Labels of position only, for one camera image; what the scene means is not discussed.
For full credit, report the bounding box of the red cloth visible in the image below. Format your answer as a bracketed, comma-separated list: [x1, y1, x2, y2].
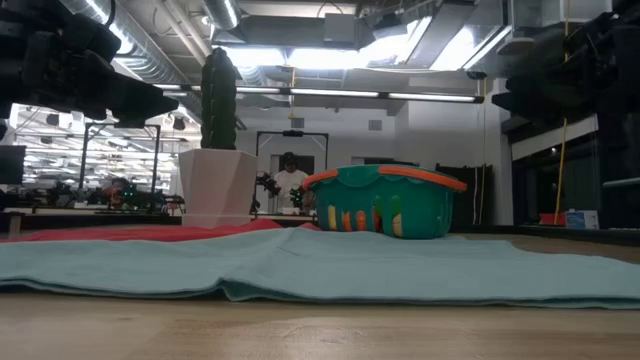
[0, 218, 322, 245]

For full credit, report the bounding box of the blue box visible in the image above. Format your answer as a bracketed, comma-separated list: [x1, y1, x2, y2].
[564, 209, 600, 231]

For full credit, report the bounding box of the standing person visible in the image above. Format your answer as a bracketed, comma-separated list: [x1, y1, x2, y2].
[272, 151, 314, 211]

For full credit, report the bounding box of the yellow hanging cable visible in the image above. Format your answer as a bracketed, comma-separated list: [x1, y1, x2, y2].
[552, 0, 571, 226]

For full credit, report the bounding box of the seated person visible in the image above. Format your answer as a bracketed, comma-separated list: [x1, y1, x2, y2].
[101, 176, 137, 210]

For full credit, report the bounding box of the light blue cloth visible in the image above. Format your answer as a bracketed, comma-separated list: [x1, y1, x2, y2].
[0, 227, 640, 310]

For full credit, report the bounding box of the black wall screen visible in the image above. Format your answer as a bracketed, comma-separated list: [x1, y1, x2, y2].
[0, 144, 27, 186]

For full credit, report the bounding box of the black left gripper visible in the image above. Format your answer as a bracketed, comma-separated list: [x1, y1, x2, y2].
[0, 9, 180, 130]

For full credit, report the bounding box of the black background station frame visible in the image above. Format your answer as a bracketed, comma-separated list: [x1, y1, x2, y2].
[255, 129, 330, 171]
[78, 121, 162, 201]

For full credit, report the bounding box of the teal basket with orange rim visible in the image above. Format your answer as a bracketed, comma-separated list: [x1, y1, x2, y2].
[302, 163, 469, 240]

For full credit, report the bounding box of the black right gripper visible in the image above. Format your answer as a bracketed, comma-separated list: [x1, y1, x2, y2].
[491, 10, 640, 127]

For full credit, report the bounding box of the white hexagonal plant pot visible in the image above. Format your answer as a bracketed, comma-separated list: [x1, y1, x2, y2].
[177, 147, 259, 229]

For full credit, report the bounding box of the silver ventilation duct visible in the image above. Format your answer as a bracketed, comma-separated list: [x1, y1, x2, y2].
[199, 0, 244, 32]

